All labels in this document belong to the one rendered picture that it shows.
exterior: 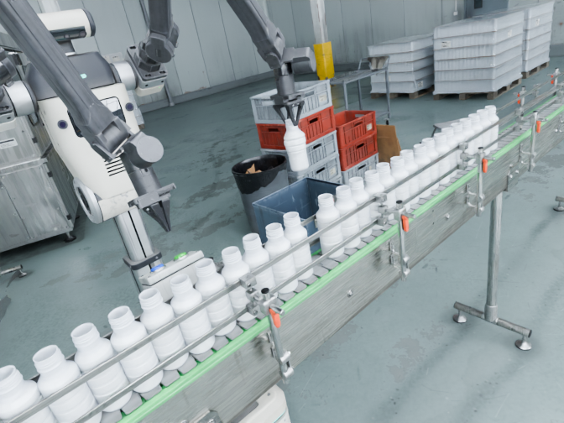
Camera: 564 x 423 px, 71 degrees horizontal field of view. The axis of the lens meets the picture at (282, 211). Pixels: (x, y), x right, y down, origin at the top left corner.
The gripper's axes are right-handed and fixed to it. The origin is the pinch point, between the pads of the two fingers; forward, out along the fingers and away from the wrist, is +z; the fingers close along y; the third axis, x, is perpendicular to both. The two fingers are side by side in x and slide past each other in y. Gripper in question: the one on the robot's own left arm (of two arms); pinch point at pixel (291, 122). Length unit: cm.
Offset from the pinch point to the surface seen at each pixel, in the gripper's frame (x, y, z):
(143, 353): 69, -37, 23
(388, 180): -6.1, -31.7, 16.5
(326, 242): 19.4, -31.8, 24.8
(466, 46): -560, 253, 20
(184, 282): 58, -35, 15
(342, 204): 12.7, -32.2, 16.8
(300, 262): 30, -34, 25
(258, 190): -71, 146, 73
